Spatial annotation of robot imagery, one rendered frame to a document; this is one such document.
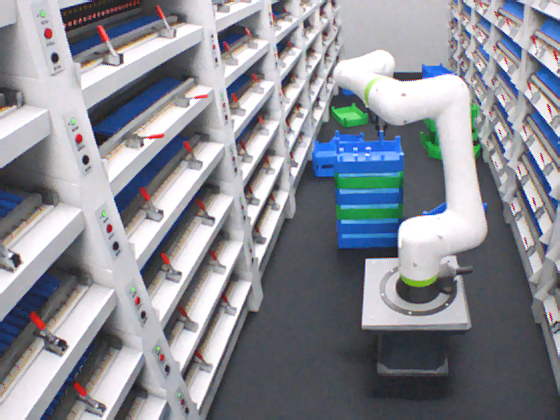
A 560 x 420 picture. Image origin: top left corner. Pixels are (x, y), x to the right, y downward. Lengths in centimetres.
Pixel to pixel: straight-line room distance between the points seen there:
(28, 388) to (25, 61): 54
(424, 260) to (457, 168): 28
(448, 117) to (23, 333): 116
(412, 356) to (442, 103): 82
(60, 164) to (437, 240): 99
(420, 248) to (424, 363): 46
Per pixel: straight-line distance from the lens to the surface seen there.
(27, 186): 92
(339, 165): 193
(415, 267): 135
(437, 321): 138
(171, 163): 130
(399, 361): 158
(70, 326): 90
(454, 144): 133
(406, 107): 124
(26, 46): 78
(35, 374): 85
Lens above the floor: 130
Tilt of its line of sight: 31 degrees down
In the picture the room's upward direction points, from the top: 8 degrees counter-clockwise
